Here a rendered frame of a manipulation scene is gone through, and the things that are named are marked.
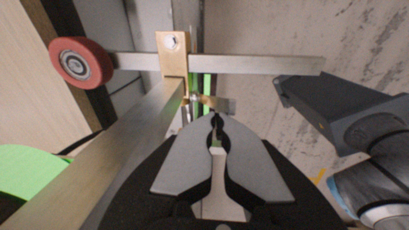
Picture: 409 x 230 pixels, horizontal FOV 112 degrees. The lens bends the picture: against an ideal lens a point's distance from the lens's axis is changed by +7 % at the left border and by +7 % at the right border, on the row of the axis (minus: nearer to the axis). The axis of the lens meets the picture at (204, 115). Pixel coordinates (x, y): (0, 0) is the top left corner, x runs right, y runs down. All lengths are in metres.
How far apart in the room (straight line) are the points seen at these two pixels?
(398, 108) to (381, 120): 0.09
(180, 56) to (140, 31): 0.31
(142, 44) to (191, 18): 0.21
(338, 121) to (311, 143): 1.03
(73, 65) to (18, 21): 0.08
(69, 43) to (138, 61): 0.09
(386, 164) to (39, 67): 0.95
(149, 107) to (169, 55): 0.13
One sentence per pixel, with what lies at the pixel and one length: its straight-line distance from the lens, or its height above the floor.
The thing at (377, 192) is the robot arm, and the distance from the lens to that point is 0.76.
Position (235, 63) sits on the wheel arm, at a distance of 0.27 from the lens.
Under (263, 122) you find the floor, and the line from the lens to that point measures 1.44.
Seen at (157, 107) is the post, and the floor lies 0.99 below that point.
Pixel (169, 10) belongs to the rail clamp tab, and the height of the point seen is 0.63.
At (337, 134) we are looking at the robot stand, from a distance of 0.87.
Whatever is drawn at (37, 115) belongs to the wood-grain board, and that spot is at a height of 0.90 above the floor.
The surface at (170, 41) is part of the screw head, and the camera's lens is 0.25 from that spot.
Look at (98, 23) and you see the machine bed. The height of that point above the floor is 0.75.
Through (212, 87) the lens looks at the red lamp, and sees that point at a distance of 0.44.
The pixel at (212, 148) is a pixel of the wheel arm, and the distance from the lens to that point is 0.41.
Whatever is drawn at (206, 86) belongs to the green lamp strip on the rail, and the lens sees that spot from 0.44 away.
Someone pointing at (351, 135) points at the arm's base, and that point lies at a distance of 0.86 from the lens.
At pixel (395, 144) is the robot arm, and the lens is 0.81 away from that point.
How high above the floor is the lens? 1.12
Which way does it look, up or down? 58 degrees down
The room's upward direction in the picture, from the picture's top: 173 degrees counter-clockwise
